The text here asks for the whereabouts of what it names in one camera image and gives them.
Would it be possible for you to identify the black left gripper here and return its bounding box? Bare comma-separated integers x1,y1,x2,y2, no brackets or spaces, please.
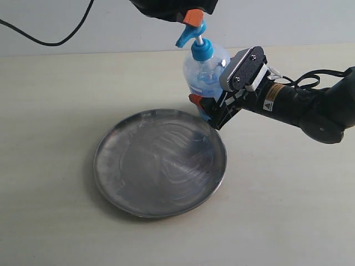
131,0,218,27

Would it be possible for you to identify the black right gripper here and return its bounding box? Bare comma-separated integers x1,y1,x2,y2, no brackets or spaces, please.
189,84,266,130

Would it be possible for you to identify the blue pump lotion bottle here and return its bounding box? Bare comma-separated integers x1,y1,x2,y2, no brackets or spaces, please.
175,19,232,121

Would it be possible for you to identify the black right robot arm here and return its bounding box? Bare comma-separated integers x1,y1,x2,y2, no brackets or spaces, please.
189,67,354,144

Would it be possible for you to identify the round steel plate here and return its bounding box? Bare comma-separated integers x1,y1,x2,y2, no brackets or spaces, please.
93,109,227,219

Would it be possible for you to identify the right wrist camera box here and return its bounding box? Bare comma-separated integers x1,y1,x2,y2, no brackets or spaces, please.
219,46,268,92

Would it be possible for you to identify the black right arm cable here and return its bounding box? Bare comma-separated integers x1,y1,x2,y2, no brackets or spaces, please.
267,68,346,94

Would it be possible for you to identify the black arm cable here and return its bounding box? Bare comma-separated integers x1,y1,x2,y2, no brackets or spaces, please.
267,68,346,94
0,0,95,47

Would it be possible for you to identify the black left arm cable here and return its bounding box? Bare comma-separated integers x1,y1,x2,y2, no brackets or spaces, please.
0,0,95,47

